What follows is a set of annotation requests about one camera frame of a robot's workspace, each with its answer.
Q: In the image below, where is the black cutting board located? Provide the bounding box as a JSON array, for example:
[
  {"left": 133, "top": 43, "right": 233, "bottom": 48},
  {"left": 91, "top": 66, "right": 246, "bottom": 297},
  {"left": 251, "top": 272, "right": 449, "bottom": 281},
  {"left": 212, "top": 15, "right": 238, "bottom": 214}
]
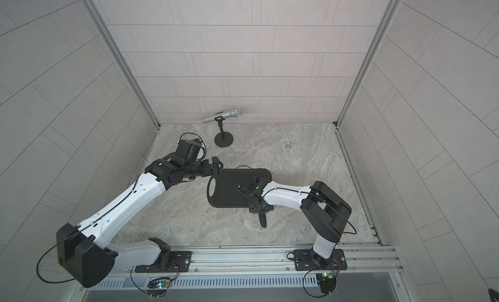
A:
[{"left": 207, "top": 169, "right": 272, "bottom": 208}]

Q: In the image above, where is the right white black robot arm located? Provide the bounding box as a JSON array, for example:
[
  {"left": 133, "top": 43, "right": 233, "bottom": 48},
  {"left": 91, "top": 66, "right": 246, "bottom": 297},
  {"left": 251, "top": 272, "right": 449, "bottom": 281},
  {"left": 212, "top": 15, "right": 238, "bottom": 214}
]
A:
[{"left": 238, "top": 178, "right": 352, "bottom": 268}]

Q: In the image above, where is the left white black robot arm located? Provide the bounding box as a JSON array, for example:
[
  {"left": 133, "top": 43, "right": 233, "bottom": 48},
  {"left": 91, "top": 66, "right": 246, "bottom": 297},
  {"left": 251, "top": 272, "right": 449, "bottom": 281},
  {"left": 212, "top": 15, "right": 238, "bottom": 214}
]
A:
[{"left": 56, "top": 155, "right": 224, "bottom": 288}]

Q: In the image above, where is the left green circuit board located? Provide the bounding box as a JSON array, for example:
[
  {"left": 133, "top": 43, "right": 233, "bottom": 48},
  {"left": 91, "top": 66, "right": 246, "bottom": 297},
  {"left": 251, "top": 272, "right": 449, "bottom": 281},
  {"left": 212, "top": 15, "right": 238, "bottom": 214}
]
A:
[{"left": 146, "top": 277, "right": 173, "bottom": 298}]

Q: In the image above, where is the black microphone stand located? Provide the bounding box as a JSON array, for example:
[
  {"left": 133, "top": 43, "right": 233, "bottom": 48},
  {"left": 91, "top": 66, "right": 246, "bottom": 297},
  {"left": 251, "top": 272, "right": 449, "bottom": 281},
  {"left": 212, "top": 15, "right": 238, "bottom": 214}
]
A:
[{"left": 214, "top": 116, "right": 233, "bottom": 148}]

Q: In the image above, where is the silver microphone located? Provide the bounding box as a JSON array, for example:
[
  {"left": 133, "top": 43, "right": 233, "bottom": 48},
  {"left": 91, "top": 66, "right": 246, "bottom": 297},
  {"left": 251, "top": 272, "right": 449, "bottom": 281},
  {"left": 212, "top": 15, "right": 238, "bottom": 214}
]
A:
[{"left": 201, "top": 107, "right": 243, "bottom": 124}]

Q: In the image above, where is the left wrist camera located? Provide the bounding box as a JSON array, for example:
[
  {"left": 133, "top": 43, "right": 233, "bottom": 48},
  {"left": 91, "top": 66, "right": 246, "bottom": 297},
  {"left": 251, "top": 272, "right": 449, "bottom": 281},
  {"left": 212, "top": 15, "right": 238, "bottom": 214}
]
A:
[{"left": 175, "top": 138, "right": 205, "bottom": 160}]

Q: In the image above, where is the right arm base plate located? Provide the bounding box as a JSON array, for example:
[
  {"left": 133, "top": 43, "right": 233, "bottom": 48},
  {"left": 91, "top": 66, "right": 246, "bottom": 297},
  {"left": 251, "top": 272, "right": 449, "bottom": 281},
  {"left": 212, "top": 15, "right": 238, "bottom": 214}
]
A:
[{"left": 287, "top": 249, "right": 348, "bottom": 271}]

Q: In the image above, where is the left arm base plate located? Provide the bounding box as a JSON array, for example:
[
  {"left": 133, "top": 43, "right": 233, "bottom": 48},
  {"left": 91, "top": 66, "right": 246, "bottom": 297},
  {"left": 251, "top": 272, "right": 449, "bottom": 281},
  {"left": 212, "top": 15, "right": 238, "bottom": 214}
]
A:
[{"left": 134, "top": 251, "right": 192, "bottom": 273}]

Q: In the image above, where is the aluminium mounting rail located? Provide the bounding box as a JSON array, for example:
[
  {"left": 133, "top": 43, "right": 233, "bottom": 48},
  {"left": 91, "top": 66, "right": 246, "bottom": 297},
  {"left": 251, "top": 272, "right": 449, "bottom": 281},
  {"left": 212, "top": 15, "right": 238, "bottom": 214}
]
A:
[{"left": 77, "top": 245, "right": 402, "bottom": 279}]

